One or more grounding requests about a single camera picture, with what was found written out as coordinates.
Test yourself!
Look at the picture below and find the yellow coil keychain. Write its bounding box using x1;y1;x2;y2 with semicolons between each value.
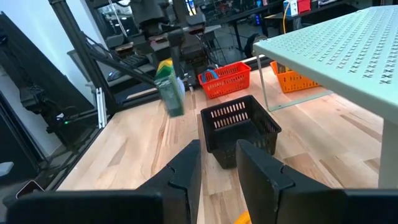
234;210;251;224

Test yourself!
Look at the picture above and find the orange plastic basket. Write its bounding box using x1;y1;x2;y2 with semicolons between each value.
269;60;321;94

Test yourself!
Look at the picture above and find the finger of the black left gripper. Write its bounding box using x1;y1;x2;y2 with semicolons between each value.
171;40;184;80

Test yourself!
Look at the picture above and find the black plastic basket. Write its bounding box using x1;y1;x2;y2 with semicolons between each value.
200;94;282;170

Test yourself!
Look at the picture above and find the black office chair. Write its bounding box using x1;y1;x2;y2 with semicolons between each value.
244;33;269;59

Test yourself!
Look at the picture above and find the red storage box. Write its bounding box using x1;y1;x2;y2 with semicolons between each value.
297;0;312;14

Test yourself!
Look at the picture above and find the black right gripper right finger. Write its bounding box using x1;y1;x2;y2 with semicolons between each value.
236;139;345;224

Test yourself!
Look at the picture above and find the green perforated metal shelf riser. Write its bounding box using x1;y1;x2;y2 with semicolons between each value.
252;4;398;190

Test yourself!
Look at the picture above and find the black aluminium table frame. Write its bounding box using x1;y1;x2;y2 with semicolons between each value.
48;0;268;131

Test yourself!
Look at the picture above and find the blue coil keychain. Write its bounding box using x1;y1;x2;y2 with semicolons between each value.
201;68;220;83

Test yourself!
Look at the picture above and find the silver aluminium frame post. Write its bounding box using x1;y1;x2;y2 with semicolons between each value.
95;87;108;129

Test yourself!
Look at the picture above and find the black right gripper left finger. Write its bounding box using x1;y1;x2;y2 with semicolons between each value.
136;139;203;224

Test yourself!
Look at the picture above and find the red plastic basket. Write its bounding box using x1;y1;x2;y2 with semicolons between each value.
198;61;252;100

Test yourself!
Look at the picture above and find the white blue box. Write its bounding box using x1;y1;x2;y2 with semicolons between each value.
282;0;299;17

